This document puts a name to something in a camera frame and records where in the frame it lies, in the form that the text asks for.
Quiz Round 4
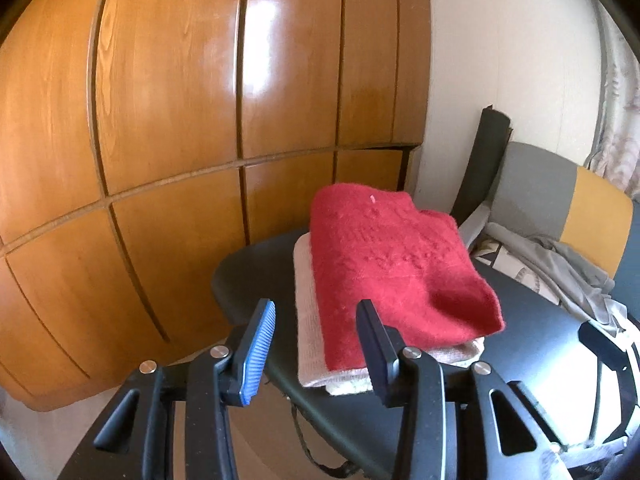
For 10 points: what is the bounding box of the red knit sweater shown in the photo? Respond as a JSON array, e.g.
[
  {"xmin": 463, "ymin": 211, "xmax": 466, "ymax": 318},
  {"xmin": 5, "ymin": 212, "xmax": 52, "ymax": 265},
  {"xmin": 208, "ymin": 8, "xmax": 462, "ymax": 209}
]
[{"xmin": 309, "ymin": 183, "xmax": 506, "ymax": 372}]

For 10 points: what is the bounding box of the cream folded sweater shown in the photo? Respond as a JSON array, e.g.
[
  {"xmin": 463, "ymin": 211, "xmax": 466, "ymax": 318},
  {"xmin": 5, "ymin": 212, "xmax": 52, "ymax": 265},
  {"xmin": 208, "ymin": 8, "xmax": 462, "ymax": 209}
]
[{"xmin": 293, "ymin": 233, "xmax": 486, "ymax": 396}]

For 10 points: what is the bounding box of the cream patterned pillow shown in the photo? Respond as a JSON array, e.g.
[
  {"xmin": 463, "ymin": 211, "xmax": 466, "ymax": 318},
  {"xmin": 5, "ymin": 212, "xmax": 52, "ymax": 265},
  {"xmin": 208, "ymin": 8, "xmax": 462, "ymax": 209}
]
[{"xmin": 472, "ymin": 238, "xmax": 560, "ymax": 306}]

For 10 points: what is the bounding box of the grey hoodie garment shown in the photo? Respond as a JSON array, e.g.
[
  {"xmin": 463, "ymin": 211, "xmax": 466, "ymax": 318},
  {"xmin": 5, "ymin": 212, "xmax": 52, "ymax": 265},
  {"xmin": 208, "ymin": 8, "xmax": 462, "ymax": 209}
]
[{"xmin": 484, "ymin": 222, "xmax": 627, "ymax": 335}]

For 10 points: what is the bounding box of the colour block sofa cushion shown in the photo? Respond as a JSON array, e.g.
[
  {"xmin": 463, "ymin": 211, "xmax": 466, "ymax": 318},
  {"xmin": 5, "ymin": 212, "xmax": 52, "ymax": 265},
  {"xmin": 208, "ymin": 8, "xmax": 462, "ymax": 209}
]
[{"xmin": 487, "ymin": 140, "xmax": 640, "ymax": 321}]

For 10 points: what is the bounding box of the black rolled mat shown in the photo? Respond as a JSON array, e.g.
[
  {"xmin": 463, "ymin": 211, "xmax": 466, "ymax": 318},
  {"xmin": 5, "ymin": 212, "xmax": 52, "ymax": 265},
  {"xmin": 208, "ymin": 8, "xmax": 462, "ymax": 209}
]
[{"xmin": 450, "ymin": 105, "xmax": 512, "ymax": 226}]

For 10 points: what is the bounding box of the wooden wardrobe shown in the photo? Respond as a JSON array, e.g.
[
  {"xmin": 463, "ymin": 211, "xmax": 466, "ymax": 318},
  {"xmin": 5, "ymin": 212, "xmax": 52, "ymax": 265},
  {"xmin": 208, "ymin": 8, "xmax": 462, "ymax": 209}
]
[{"xmin": 1, "ymin": 0, "xmax": 431, "ymax": 411}]

